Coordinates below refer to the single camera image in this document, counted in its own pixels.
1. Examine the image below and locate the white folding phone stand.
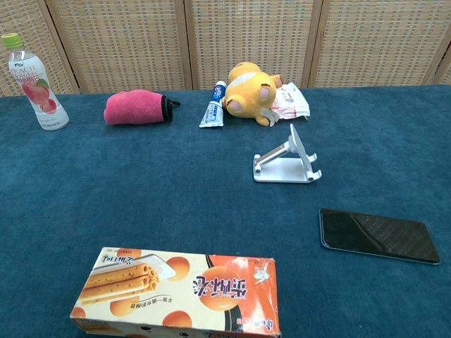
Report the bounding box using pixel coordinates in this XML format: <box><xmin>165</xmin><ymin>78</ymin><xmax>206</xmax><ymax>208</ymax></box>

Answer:
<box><xmin>252</xmin><ymin>123</ymin><xmax>323</xmax><ymax>184</ymax></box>

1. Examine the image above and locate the black smartphone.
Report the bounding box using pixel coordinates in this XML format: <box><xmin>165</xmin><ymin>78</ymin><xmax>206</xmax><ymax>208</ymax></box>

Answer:
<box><xmin>319</xmin><ymin>208</ymin><xmax>441</xmax><ymax>265</ymax></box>

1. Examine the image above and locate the pink folded towel black trim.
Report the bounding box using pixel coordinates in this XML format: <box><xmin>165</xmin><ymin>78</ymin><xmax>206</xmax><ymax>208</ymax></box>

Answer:
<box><xmin>103</xmin><ymin>89</ymin><xmax>181</xmax><ymax>126</ymax></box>

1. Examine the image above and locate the peach drink bottle green cap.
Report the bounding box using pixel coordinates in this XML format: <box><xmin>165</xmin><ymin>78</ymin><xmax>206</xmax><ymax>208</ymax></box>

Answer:
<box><xmin>0</xmin><ymin>32</ymin><xmax>70</xmax><ymax>132</ymax></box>

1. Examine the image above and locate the woven bamboo folding screen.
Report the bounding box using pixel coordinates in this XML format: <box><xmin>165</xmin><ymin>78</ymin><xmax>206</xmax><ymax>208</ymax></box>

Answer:
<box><xmin>0</xmin><ymin>0</ymin><xmax>451</xmax><ymax>98</ymax></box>

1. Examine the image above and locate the white pink tissue packet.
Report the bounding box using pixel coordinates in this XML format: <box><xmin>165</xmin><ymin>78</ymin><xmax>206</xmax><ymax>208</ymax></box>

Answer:
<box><xmin>271</xmin><ymin>81</ymin><xmax>311</xmax><ymax>121</ymax></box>

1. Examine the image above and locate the blue felt table cover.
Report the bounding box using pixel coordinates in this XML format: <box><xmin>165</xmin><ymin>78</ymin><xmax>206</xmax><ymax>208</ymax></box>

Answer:
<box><xmin>0</xmin><ymin>84</ymin><xmax>451</xmax><ymax>338</ymax></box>

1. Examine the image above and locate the yellow plush toy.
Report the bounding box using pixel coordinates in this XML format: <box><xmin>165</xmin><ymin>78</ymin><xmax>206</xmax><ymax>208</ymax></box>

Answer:
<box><xmin>224</xmin><ymin>61</ymin><xmax>284</xmax><ymax>127</ymax></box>

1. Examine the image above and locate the orange egg roll snack box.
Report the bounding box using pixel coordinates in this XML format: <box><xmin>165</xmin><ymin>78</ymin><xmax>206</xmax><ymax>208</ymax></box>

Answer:
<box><xmin>69</xmin><ymin>246</ymin><xmax>283</xmax><ymax>338</ymax></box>

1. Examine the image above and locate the white blue toothpaste tube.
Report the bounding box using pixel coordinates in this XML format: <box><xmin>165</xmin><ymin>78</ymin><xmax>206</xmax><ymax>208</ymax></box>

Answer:
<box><xmin>199</xmin><ymin>80</ymin><xmax>228</xmax><ymax>129</ymax></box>

